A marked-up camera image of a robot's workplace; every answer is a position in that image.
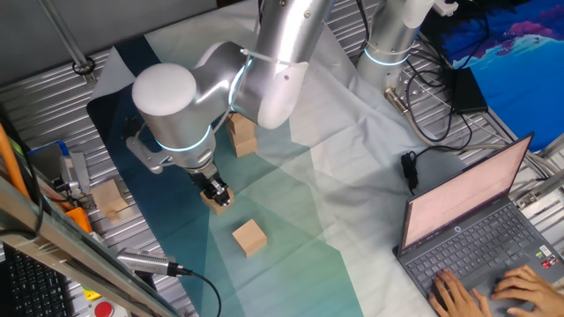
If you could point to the black keyboard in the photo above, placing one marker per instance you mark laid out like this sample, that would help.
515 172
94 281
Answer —
31 286

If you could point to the orange pole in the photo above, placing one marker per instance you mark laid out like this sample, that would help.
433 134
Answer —
9 160

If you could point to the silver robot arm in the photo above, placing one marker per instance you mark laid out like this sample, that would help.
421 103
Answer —
273 53

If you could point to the person's right hand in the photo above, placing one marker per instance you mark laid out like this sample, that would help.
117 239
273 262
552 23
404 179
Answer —
533 290

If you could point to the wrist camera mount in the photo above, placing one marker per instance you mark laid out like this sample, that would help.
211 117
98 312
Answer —
147 156

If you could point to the grey laptop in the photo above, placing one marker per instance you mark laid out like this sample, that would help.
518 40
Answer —
462 193

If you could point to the blue printed poster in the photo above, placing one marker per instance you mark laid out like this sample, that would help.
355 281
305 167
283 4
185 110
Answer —
520 75

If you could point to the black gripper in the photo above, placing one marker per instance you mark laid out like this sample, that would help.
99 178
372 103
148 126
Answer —
205 180

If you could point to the grey box red button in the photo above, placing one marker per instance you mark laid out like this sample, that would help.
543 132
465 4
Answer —
103 309

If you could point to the orange box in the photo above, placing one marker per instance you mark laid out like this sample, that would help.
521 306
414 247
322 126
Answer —
80 219

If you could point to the yellow box green button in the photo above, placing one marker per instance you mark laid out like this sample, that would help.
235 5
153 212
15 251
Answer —
91 294

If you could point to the black power adapter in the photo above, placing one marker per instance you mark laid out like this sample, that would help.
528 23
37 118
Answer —
469 90

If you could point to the aluminium frame bar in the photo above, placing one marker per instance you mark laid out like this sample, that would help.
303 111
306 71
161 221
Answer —
57 240

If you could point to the silver camera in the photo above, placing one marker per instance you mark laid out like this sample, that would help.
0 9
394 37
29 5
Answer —
145 262

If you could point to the blue green white cloth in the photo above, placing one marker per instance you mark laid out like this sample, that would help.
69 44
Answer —
352 132

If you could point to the aluminium profile bracket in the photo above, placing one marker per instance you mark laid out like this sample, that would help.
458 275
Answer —
542 193

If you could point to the person's left hand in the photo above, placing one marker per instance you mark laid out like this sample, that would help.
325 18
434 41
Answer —
458 299

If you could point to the grey metal pole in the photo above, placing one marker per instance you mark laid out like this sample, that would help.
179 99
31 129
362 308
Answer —
66 39

